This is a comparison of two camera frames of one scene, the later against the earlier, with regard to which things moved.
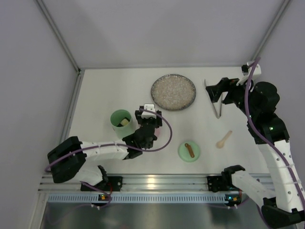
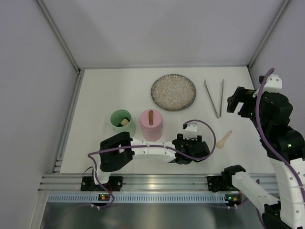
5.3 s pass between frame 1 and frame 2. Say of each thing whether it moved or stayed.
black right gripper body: moved
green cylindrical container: stayed
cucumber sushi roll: stayed
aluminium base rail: stayed
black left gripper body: moved
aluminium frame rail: stayed
